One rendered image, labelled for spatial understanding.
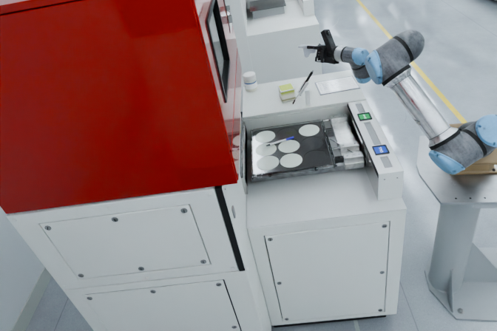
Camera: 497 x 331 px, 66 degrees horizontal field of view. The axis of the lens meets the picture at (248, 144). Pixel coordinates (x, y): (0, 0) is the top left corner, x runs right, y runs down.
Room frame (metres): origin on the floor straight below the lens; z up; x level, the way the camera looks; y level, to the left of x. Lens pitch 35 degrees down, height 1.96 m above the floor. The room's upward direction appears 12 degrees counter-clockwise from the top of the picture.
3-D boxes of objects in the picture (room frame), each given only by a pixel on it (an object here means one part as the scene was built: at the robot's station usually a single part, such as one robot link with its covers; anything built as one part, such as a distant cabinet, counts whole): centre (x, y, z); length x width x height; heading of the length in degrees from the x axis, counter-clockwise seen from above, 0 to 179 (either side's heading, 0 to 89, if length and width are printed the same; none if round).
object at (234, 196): (1.27, 0.06, 1.02); 0.82 x 0.03 x 0.40; 173
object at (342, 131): (1.42, -0.45, 0.87); 0.36 x 0.08 x 0.03; 173
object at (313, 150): (1.44, -0.18, 0.90); 0.34 x 0.34 x 0.01; 83
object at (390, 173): (1.33, -0.54, 0.89); 0.55 x 0.09 x 0.14; 173
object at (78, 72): (1.31, 0.37, 1.52); 0.81 x 0.75 x 0.59; 173
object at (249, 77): (1.96, -0.08, 1.01); 0.07 x 0.07 x 0.10
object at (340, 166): (1.31, -0.23, 0.84); 0.50 x 0.02 x 0.03; 83
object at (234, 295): (1.31, 0.40, 0.41); 0.82 x 0.71 x 0.82; 173
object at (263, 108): (1.81, -0.33, 0.89); 0.62 x 0.35 x 0.14; 83
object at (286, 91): (1.77, -0.25, 1.00); 0.07 x 0.07 x 0.07; 2
